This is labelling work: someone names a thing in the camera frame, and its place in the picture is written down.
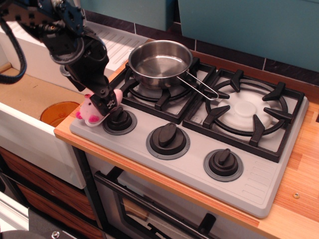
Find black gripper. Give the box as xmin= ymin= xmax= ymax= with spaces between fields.
xmin=60 ymin=27 xmax=118 ymax=116

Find pink stuffed pig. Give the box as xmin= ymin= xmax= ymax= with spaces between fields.
xmin=75 ymin=89 xmax=123 ymax=127

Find stainless steel pan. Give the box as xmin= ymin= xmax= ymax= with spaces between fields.
xmin=128 ymin=40 xmax=219 ymax=101

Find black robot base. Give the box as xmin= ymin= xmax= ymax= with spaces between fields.
xmin=0 ymin=208 xmax=84 ymax=239

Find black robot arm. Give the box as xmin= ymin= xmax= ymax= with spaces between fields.
xmin=0 ymin=0 xmax=120 ymax=117

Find black left stove knob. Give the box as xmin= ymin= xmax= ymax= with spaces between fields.
xmin=102 ymin=107 xmax=137 ymax=135

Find black stove knob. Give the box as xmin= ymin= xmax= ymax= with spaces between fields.
xmin=102 ymin=107 xmax=137 ymax=135
xmin=203 ymin=148 xmax=244 ymax=182
xmin=146 ymin=122 xmax=190 ymax=160

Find black middle stove knob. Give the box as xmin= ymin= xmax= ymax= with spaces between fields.
xmin=146 ymin=122 xmax=190 ymax=160

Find grey toy stove top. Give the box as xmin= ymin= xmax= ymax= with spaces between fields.
xmin=69 ymin=46 xmax=310 ymax=219

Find black right stove knob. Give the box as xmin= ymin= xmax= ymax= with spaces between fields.
xmin=203 ymin=148 xmax=244 ymax=182

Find orange sink drain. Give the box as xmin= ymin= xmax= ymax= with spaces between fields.
xmin=40 ymin=102 xmax=79 ymax=127

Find white toy sink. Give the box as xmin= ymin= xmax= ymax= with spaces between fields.
xmin=0 ymin=21 xmax=147 ymax=189

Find black left burner grate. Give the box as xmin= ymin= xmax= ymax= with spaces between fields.
xmin=111 ymin=57 xmax=216 ymax=123

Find black burner grate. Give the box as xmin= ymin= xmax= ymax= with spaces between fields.
xmin=111 ymin=57 xmax=216 ymax=123
xmin=182 ymin=69 xmax=309 ymax=163

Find wooden drawer cabinet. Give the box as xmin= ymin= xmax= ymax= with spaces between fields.
xmin=0 ymin=148 xmax=105 ymax=239

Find toy oven door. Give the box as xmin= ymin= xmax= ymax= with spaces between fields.
xmin=94 ymin=167 xmax=262 ymax=239

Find black right burner grate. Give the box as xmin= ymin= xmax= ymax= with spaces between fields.
xmin=182 ymin=69 xmax=309 ymax=163

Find black oven door handle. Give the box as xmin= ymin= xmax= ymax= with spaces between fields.
xmin=94 ymin=167 xmax=216 ymax=239

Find black braided cable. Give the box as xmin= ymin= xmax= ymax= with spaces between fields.
xmin=0 ymin=14 xmax=27 ymax=84

